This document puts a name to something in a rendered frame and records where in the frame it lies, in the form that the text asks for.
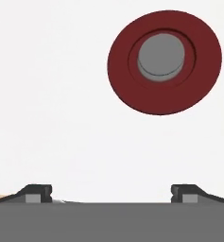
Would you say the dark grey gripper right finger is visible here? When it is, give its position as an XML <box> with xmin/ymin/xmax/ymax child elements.
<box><xmin>170</xmin><ymin>183</ymin><xmax>224</xmax><ymax>204</ymax></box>

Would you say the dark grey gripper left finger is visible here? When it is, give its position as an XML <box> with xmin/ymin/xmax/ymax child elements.
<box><xmin>0</xmin><ymin>183</ymin><xmax>53</xmax><ymax>204</ymax></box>

